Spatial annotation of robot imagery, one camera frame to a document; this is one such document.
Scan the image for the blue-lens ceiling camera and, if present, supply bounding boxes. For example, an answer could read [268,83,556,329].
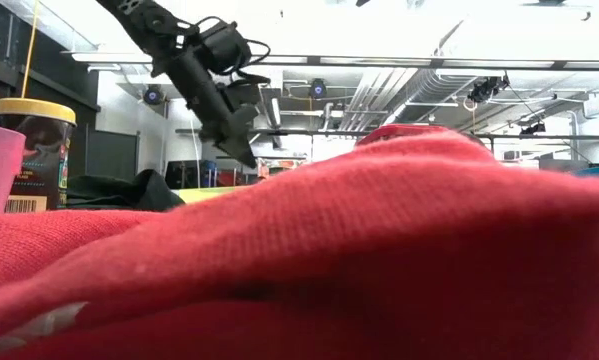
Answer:
[308,78,328,100]
[142,84,166,107]

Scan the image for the large red knit cloth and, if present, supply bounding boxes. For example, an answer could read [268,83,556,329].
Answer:
[0,130,599,360]

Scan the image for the overhead LED light bar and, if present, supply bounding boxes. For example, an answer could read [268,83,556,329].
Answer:
[61,49,599,71]

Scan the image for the black crumpled cloth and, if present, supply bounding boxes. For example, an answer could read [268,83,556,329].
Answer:
[66,168,186,214]

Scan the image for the yellow cord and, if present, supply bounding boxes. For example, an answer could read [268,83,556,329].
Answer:
[21,0,41,100]

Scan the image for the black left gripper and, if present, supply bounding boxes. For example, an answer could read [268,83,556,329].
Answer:
[151,47,263,170]

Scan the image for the black equipment case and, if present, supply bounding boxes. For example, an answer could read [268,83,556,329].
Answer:
[163,159,219,188]

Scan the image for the colourful printed banner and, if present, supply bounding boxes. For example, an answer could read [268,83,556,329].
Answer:
[256,157,308,182]

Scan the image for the silver ceiling ducts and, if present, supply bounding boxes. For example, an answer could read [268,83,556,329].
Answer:
[336,67,473,132]

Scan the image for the black horizontal rail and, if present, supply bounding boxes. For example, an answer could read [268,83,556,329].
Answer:
[175,127,599,141]

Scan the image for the dark spice jar yellow lid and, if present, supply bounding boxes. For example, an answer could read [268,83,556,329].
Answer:
[0,97,78,214]

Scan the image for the grey box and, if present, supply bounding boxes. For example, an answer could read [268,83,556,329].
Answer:
[538,157,591,175]

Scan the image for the yellow-green mat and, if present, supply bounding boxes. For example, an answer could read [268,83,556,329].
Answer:
[171,185,253,206]

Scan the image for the red crate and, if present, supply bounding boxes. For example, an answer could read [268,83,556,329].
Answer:
[216,169,253,188]

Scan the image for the hanging black camera rig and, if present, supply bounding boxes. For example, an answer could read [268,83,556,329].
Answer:
[466,73,511,105]

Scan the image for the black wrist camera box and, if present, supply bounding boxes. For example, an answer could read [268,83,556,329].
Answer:
[193,19,253,76]

